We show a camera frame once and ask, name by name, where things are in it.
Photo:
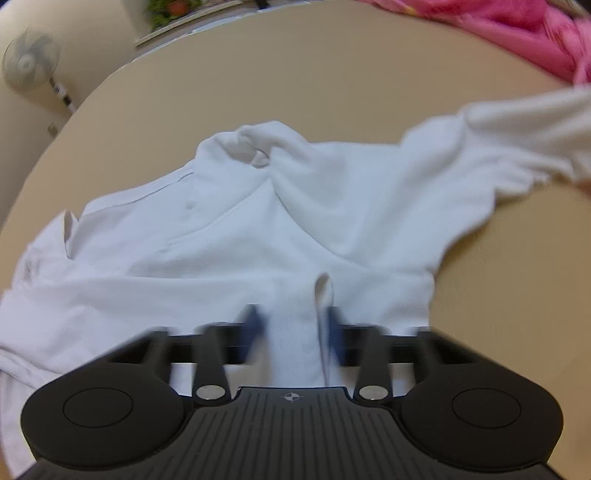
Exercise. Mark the white windowsill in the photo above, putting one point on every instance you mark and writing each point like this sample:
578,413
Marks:
194,23

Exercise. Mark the potted green plant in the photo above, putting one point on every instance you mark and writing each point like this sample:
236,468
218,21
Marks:
171,8

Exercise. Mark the pink blanket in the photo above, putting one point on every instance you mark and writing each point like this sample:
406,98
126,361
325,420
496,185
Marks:
521,32

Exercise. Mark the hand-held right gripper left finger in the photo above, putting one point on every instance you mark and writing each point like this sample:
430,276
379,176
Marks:
253,328

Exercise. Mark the wall socket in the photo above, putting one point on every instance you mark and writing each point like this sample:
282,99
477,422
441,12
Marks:
53,130

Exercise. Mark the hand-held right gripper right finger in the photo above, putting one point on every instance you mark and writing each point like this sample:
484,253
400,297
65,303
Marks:
330,333

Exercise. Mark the white standing fan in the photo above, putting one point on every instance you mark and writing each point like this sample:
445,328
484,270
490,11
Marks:
31,57

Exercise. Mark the white shirt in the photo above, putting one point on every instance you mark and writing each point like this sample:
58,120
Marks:
258,230

